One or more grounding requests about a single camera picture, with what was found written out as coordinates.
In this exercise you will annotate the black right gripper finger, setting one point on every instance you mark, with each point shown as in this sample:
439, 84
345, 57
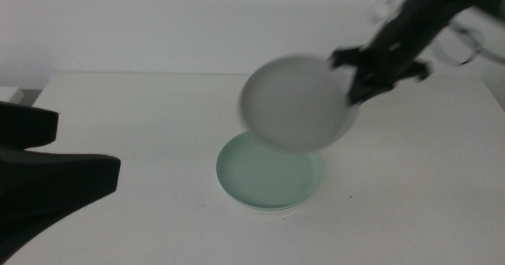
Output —
355, 89
376, 89

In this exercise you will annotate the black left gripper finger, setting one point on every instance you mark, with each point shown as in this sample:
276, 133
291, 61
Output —
25, 125
47, 186

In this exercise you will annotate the grey shallow bowl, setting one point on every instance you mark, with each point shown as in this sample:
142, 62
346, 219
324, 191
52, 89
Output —
296, 103

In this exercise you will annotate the pale green shallow bowl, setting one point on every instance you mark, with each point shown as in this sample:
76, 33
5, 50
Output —
264, 178

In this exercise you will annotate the white shallow bowl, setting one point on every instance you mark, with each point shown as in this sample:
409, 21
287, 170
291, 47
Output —
268, 209

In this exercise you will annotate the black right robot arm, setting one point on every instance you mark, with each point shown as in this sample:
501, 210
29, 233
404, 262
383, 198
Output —
438, 8

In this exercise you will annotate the white side furniture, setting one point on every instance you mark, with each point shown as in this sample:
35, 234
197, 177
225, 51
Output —
8, 94

